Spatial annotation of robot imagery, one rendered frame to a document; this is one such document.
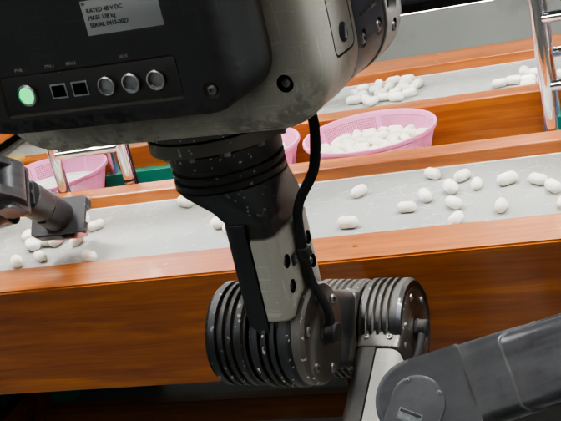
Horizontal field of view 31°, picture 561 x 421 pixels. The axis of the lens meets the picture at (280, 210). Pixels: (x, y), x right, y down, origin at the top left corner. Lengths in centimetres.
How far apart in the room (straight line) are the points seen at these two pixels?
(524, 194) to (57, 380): 80
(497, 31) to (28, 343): 228
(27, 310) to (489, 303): 72
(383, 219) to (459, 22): 201
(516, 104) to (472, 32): 149
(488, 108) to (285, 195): 120
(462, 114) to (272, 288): 122
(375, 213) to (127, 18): 97
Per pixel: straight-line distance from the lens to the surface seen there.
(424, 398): 68
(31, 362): 173
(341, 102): 240
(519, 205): 161
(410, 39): 366
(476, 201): 165
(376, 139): 205
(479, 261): 143
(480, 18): 358
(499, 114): 213
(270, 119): 82
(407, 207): 164
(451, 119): 214
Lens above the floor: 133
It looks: 19 degrees down
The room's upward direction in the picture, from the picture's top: 13 degrees counter-clockwise
